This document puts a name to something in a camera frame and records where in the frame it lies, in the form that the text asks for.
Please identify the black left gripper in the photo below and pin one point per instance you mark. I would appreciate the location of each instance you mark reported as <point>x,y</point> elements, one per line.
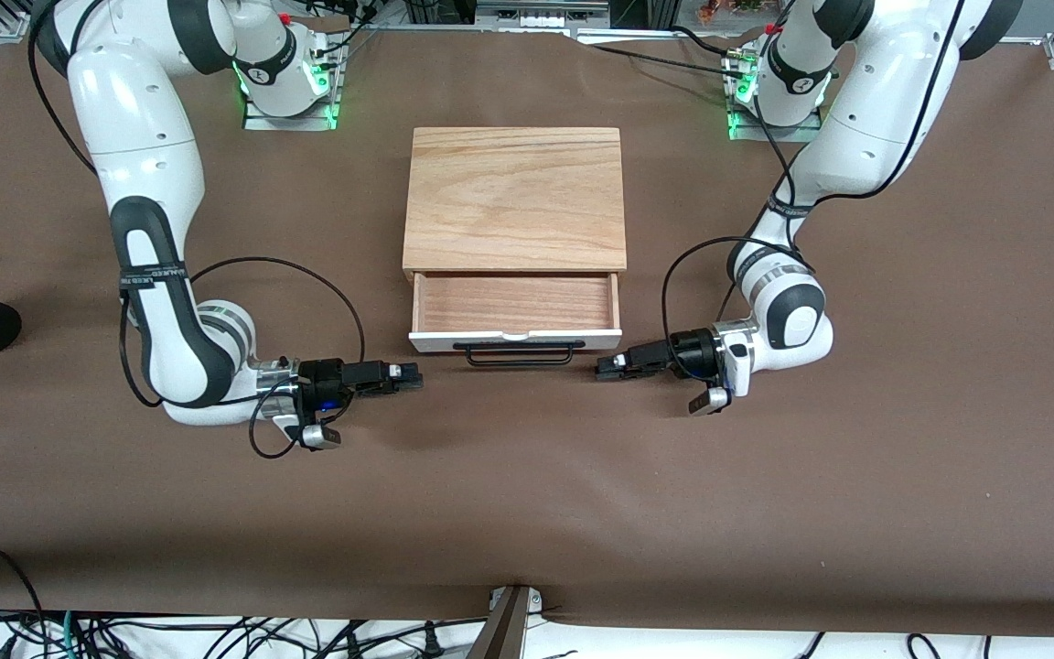
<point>692,352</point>

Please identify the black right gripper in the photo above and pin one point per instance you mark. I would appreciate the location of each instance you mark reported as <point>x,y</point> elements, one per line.
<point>321,378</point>

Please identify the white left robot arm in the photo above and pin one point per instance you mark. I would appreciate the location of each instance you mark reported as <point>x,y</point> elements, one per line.
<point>875,110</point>

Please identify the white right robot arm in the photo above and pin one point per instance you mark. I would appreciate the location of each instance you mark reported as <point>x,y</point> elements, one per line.
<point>134,128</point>

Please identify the wooden drawer cabinet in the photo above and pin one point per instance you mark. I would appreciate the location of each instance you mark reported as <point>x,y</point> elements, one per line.
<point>513,197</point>

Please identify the brown paper table cover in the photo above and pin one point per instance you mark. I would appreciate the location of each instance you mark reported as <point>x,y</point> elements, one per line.
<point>527,476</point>

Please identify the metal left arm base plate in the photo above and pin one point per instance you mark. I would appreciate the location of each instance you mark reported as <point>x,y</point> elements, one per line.
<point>751,133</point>

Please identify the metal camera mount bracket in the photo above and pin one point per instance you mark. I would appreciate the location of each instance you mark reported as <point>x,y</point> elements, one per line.
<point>509,622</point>

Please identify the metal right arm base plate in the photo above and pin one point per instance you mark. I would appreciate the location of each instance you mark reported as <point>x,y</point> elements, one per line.
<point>257,123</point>

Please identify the aluminium frame rail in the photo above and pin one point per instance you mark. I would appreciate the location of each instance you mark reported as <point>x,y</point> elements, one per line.
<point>655,35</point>

